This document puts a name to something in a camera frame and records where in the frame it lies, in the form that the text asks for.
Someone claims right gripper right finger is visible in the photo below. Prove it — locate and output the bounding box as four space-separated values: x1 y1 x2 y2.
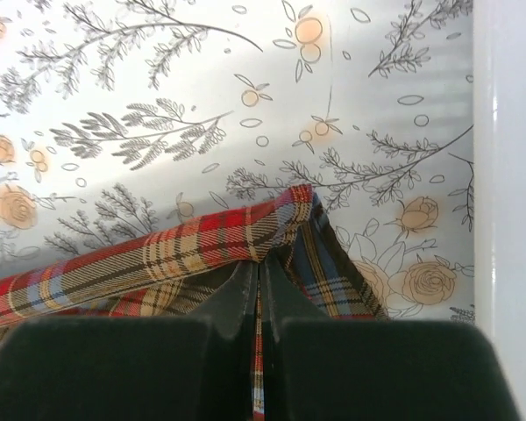
260 258 520 420

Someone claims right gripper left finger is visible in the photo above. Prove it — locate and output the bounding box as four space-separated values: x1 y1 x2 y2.
0 261 255 420

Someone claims floral patterned table mat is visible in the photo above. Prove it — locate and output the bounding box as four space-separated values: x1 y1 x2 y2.
0 1 475 324

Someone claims red plaid long sleeve shirt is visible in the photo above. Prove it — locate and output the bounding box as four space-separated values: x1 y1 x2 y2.
0 185 386 420

